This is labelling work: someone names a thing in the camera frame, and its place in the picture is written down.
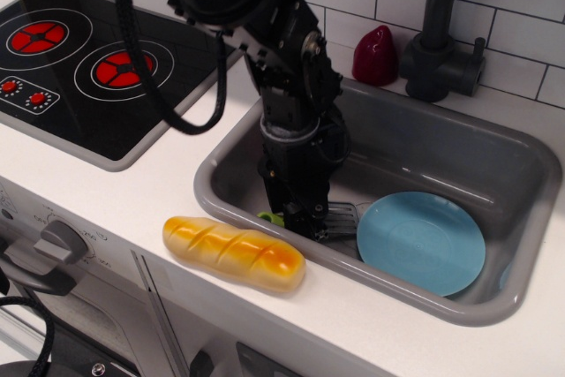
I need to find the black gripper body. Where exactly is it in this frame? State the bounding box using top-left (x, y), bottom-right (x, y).
top-left (258, 118), bottom-right (350, 230)

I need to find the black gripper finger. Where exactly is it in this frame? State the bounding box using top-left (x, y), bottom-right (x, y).
top-left (305, 217), bottom-right (329, 242)
top-left (283, 202), bottom-right (304, 232)

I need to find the green handled grey spatula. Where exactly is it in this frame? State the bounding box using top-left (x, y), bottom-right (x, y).
top-left (257, 201), bottom-right (361, 240)

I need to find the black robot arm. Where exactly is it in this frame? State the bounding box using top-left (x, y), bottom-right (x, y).
top-left (169, 0), bottom-right (350, 241)

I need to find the blue plastic plate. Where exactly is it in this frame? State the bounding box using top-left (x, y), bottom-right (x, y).
top-left (357, 192), bottom-right (486, 297)

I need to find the grey plastic sink basin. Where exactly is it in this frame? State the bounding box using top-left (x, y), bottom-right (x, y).
top-left (194, 79), bottom-right (561, 327)

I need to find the yellow toy bread loaf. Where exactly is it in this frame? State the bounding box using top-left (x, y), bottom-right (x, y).
top-left (162, 216), bottom-right (306, 293)

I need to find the dark grey faucet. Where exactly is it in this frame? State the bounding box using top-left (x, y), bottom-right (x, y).
top-left (399, 0), bottom-right (486, 102)

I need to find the grey oven knob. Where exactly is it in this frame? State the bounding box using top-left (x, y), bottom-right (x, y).
top-left (34, 221), bottom-right (88, 265)

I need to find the black braided cable lower left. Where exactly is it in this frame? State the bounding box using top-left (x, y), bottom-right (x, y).
top-left (0, 295), bottom-right (56, 377)

